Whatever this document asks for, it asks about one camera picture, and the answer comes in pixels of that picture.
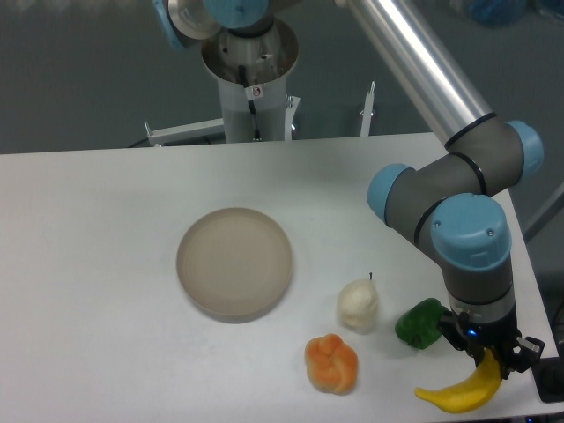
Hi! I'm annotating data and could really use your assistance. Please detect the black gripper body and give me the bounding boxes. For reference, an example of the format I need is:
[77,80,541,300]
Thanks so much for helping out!
[455,308,521,353]

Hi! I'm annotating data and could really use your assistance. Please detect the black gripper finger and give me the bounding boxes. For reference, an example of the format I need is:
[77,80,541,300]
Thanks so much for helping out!
[497,337,545,380]
[437,311,480,358]

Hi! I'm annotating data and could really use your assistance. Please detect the yellow toy banana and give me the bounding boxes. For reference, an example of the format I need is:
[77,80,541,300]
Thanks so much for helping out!
[414,349,502,414]

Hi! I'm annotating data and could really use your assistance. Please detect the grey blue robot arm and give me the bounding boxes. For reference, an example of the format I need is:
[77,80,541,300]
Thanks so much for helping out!
[153,1,544,377]

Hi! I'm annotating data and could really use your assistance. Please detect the green toy bell pepper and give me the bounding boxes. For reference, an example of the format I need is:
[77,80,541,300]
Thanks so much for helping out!
[395,298,447,350]

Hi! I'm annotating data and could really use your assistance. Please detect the black device at table corner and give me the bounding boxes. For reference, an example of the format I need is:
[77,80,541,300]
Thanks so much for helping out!
[532,357,563,404]

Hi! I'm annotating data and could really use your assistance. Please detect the white toy pear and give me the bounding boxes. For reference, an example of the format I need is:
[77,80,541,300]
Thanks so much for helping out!
[337,277,379,332]

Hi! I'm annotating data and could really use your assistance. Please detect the orange knotted bread roll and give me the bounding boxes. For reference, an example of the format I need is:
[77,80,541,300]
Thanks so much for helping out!
[304,333,359,395]

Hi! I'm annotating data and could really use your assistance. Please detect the grey metal leg right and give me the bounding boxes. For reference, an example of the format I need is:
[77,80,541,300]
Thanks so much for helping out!
[522,182,564,243]

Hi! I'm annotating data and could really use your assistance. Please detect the beige round plate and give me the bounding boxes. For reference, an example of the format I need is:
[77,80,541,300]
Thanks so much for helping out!
[176,207,293,323]

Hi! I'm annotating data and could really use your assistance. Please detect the white metal bracket right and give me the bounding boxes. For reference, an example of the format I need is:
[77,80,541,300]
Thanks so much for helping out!
[360,80,376,137]

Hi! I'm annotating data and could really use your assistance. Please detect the white metal bracket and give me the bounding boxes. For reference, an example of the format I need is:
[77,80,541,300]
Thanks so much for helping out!
[144,118,225,146]
[360,80,376,137]

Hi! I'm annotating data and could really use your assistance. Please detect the black cable on pedestal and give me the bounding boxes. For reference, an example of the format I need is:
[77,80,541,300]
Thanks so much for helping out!
[238,64,263,142]

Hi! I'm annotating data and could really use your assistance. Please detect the white metal bracket left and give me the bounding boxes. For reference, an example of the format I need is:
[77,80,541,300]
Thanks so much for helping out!
[144,118,225,146]

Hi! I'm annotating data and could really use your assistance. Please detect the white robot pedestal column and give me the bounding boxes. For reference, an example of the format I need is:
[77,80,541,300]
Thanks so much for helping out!
[202,17,299,143]

